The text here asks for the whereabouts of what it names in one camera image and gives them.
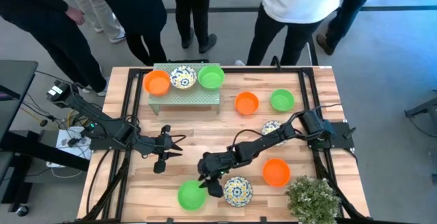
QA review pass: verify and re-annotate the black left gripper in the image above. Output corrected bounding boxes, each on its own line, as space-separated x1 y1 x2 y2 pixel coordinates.
135 124 184 175

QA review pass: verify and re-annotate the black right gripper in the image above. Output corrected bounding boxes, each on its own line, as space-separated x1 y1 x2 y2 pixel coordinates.
197 150 240 198

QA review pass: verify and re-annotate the green plastic bowl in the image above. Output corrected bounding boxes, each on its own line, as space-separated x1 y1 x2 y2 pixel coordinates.
177 180 208 212
270 88 296 113
197 64 226 91

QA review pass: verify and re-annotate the yellow blue floral bowl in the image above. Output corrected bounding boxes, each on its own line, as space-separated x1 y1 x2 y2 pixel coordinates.
261 120 290 147
223 176 254 208
169 65 198 90

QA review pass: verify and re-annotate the orange plastic bowl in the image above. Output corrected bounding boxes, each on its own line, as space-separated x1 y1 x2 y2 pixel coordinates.
143 69 171 97
262 158 292 188
234 91 260 116

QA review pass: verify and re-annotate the green perforated metal rack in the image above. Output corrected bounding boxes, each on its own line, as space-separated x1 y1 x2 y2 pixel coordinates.
147 62 221 115

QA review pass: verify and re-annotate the white power strip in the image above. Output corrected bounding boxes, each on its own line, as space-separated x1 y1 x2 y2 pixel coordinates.
46 125 93 169

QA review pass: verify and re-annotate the small green potted plant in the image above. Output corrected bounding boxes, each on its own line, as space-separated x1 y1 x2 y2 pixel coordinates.
285 175 342 224

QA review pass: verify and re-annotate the person's hand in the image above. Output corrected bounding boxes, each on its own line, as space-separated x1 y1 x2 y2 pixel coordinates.
64 5 86 26

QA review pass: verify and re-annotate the black desk top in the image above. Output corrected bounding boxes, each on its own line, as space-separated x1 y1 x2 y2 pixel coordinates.
0 59 39 143

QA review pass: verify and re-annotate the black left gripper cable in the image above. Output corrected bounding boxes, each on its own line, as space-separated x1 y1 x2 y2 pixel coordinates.
169 134 188 146

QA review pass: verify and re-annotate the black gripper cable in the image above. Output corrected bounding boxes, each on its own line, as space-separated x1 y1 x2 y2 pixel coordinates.
169 134 188 146
231 128 284 150

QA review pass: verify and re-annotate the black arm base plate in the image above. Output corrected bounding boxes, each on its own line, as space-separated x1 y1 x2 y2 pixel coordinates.
305 121 356 150
89 137 137 152

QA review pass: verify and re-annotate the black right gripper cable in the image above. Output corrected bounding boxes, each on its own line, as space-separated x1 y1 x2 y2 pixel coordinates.
231 128 284 150

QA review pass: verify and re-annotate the black desk leg frame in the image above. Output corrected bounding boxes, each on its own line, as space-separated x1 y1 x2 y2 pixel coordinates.
0 130 91 214

